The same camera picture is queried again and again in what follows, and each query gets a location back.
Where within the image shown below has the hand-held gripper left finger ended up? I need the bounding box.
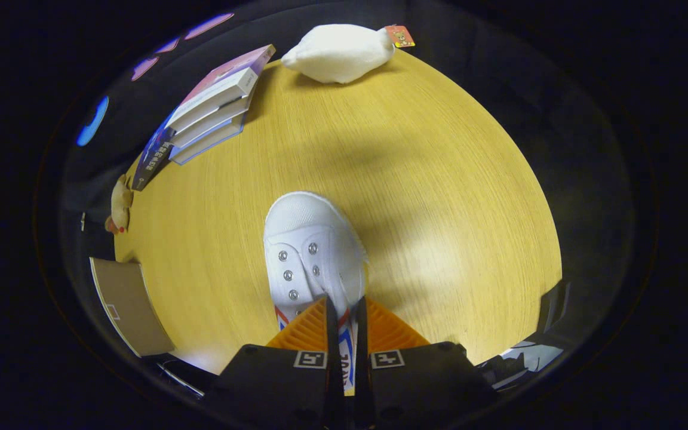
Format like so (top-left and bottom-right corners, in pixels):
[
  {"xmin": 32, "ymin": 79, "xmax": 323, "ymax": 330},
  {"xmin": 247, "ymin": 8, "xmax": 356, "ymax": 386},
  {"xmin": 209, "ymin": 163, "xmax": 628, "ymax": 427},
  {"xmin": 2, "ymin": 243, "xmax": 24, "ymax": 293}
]
[{"xmin": 204, "ymin": 294, "xmax": 348, "ymax": 430}]

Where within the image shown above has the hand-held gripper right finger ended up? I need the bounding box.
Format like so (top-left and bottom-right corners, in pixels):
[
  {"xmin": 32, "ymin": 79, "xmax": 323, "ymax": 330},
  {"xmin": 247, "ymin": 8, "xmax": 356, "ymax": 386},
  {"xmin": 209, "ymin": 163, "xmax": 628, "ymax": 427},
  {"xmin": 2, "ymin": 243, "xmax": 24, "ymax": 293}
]
[{"xmin": 353, "ymin": 297, "xmax": 497, "ymax": 430}]

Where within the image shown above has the white canvas shoe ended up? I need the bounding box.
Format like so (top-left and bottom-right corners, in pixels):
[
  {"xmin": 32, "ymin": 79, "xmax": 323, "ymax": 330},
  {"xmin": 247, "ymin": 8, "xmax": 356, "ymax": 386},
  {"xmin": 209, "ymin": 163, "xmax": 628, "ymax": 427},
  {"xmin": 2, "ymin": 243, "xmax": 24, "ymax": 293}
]
[{"xmin": 262, "ymin": 191, "xmax": 370, "ymax": 395}]

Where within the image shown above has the beige fabric storage box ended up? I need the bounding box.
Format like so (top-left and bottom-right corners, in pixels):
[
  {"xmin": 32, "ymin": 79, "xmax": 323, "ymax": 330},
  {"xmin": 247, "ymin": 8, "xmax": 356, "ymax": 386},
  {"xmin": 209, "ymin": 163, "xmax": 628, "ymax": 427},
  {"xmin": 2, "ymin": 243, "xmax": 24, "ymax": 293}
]
[{"xmin": 89, "ymin": 257, "xmax": 176, "ymax": 357}]

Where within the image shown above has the tan plush dog toy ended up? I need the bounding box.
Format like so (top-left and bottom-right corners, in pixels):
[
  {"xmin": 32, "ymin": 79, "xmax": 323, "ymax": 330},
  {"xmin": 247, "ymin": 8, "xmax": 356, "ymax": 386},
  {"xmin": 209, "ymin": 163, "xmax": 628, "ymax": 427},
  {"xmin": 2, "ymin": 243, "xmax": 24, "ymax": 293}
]
[{"xmin": 104, "ymin": 174, "xmax": 134, "ymax": 235}]

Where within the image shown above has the dark blue book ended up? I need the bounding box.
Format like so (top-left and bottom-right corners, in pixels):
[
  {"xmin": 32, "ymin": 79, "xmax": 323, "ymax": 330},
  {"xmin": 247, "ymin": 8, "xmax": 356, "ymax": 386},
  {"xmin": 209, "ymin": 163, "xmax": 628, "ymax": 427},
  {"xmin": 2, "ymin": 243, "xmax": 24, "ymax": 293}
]
[{"xmin": 131, "ymin": 113, "xmax": 177, "ymax": 192}]

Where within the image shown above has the grey cover book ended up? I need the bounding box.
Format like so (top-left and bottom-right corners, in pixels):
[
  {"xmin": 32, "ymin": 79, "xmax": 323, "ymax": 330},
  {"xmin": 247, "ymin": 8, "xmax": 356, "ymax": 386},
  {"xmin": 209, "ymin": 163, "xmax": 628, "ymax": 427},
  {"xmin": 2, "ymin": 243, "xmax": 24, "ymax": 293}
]
[{"xmin": 170, "ymin": 90, "xmax": 255, "ymax": 149}]

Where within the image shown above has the pink cover book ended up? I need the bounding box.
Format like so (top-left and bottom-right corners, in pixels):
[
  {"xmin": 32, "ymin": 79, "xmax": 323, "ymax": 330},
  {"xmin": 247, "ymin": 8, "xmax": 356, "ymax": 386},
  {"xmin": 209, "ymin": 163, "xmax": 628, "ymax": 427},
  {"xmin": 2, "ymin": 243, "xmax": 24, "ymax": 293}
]
[{"xmin": 167, "ymin": 45, "xmax": 276, "ymax": 133}]

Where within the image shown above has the black backdrop cloth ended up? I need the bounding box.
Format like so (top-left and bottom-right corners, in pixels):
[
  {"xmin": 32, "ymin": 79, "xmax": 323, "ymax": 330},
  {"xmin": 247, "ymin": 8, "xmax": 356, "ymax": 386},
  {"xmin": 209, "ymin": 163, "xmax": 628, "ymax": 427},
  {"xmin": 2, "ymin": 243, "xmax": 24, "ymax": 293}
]
[{"xmin": 60, "ymin": 6, "xmax": 628, "ymax": 299}]

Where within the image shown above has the white plush toy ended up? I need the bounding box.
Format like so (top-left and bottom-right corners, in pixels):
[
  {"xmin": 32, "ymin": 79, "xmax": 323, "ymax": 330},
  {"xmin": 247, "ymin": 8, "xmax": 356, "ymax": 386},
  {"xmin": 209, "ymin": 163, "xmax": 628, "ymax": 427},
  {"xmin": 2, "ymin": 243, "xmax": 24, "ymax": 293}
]
[{"xmin": 280, "ymin": 24, "xmax": 416, "ymax": 84}]

